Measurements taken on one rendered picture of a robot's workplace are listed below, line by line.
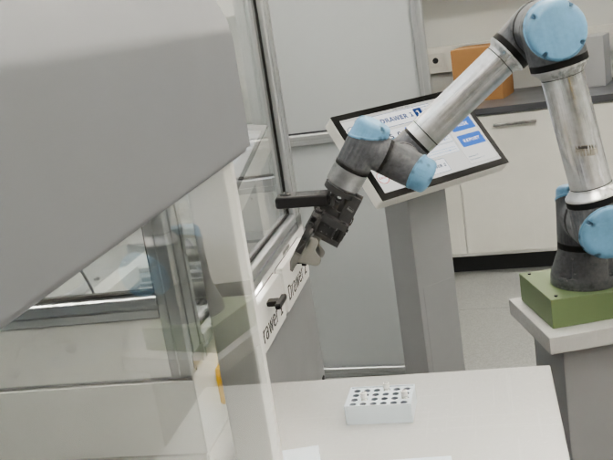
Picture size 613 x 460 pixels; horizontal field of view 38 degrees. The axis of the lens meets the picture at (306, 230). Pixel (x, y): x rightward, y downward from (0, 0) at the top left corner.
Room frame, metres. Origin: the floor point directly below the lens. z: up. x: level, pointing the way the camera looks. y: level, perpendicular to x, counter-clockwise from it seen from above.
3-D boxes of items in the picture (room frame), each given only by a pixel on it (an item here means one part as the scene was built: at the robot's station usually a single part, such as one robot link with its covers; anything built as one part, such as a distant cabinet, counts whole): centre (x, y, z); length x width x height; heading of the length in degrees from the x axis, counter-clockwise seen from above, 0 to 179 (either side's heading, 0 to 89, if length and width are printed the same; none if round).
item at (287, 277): (2.16, 0.05, 0.87); 0.29 x 0.02 x 0.11; 168
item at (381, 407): (1.53, -0.09, 0.78); 0.12 x 0.08 x 0.04; 76
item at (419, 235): (2.68, -0.38, 0.51); 0.50 x 0.45 x 1.02; 33
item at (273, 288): (1.85, 0.12, 0.87); 0.29 x 0.02 x 0.11; 168
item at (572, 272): (1.91, -0.61, 0.87); 0.15 x 0.15 x 0.10
